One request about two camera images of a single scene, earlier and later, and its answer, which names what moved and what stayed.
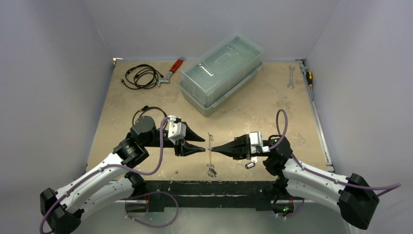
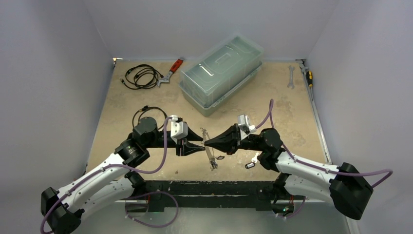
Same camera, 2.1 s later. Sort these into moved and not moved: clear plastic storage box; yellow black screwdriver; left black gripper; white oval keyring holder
Moved: white oval keyring holder
Not moved: yellow black screwdriver; clear plastic storage box; left black gripper
